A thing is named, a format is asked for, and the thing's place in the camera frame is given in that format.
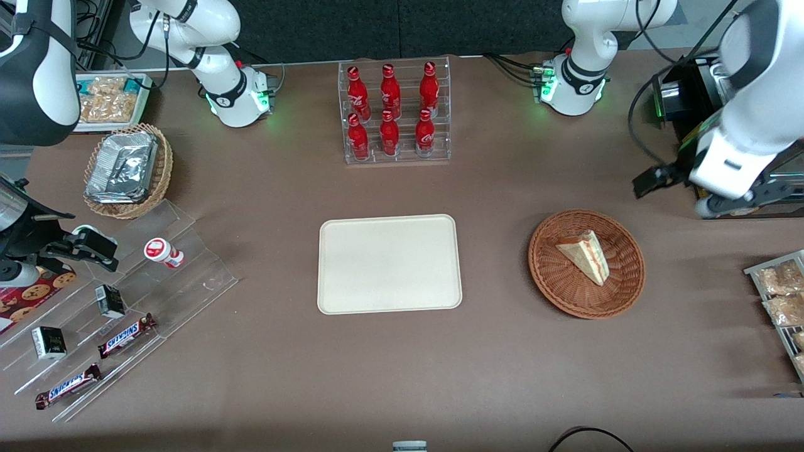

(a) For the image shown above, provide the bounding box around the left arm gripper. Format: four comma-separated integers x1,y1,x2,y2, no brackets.
632,126,781,202

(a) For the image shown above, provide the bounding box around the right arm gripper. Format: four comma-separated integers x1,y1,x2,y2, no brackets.
0,179,119,272

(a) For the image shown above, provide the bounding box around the triangular sandwich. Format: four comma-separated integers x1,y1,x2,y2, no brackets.
555,230,610,287

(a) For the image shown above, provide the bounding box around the light wicker basket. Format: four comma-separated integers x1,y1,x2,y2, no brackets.
83,123,174,220

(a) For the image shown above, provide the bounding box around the white snack tray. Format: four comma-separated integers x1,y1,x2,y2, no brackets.
72,73,153,133

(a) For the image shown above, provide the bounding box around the tray of snack bags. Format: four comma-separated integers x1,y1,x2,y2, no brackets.
744,250,804,384

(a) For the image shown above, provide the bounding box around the round brown wicker basket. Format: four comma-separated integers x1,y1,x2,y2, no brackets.
528,209,646,320

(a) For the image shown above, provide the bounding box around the cream plastic tray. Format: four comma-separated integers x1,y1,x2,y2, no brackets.
317,214,464,315

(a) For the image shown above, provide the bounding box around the small black carton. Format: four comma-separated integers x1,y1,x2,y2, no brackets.
31,326,67,360
95,284,126,319

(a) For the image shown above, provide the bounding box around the red cookie box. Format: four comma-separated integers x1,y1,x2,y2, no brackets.
0,267,77,335

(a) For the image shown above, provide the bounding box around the small red white bottle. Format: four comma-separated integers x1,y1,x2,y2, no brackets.
144,238,185,269

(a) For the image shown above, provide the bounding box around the silver foil packet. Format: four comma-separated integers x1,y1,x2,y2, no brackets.
86,131,158,203

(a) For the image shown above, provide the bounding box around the Snickers chocolate bar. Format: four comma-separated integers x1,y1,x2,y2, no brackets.
97,313,157,359
35,363,102,410

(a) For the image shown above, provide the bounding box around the clear acrylic stepped display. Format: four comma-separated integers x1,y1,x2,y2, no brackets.
0,200,239,422

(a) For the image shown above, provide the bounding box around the clear bag of snacks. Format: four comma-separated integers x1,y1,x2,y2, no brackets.
79,76,145,124

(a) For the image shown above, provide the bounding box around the clear packet of nuts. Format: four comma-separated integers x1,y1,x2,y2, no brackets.
763,294,804,327
757,262,804,296

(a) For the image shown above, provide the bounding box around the red cola bottle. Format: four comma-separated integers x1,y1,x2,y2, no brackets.
420,62,440,117
347,66,371,121
415,109,435,157
379,110,400,157
380,64,401,119
347,113,370,161

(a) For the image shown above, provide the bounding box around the clear acrylic bottle rack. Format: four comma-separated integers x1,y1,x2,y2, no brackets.
338,56,452,165

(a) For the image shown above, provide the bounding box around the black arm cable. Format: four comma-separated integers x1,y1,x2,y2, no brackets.
482,53,569,87
628,80,670,171

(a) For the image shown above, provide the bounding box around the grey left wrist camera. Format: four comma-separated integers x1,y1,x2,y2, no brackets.
695,191,754,219

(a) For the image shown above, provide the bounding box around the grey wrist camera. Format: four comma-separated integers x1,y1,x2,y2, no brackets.
695,191,754,219
0,261,40,289

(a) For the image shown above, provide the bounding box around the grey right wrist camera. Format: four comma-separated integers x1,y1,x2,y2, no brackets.
0,261,40,289

